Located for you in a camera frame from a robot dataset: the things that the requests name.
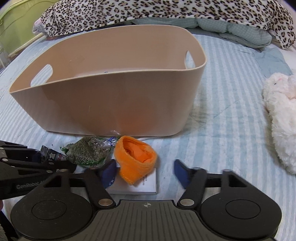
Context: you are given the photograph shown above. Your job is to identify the green foil snack packet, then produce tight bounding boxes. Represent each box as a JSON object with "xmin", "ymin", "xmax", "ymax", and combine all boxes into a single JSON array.
[{"xmin": 60, "ymin": 136, "xmax": 118, "ymax": 168}]

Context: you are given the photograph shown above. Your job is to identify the white booklet blue emblem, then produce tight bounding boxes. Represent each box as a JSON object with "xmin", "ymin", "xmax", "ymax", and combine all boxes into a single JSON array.
[{"xmin": 106, "ymin": 163, "xmax": 157, "ymax": 195}]

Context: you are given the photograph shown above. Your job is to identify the white plush toy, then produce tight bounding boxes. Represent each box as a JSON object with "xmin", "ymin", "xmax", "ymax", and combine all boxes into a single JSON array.
[{"xmin": 262, "ymin": 73, "xmax": 295, "ymax": 174}]

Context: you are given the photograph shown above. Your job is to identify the orange fabric pouch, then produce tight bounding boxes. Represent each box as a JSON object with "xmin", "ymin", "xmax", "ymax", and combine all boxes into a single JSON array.
[{"xmin": 114, "ymin": 136, "xmax": 158, "ymax": 185}]

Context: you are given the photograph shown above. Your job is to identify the dark patterned small pouch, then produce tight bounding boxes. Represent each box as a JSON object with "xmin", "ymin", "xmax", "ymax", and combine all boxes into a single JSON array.
[{"xmin": 40, "ymin": 146, "xmax": 67, "ymax": 162}]

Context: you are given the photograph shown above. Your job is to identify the striped blue bed sheet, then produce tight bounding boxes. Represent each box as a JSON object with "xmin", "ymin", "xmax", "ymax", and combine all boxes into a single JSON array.
[{"xmin": 0, "ymin": 32, "xmax": 296, "ymax": 241}]

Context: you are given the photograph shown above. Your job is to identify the leopard print blanket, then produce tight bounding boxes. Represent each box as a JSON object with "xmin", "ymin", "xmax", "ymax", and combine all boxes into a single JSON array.
[{"xmin": 32, "ymin": 1, "xmax": 295, "ymax": 49}]

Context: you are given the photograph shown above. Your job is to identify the light green quilt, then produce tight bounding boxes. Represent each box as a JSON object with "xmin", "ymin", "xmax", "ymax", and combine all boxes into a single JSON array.
[{"xmin": 131, "ymin": 18, "xmax": 273, "ymax": 49}]

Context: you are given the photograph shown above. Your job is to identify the beige plastic storage basket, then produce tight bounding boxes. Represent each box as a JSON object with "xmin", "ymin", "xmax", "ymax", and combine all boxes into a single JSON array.
[{"xmin": 10, "ymin": 25, "xmax": 207, "ymax": 137}]

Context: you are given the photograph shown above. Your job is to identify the green plastic storage bin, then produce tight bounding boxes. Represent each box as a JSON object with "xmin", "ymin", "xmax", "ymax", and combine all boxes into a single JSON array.
[{"xmin": 1, "ymin": 0, "xmax": 56, "ymax": 66}]

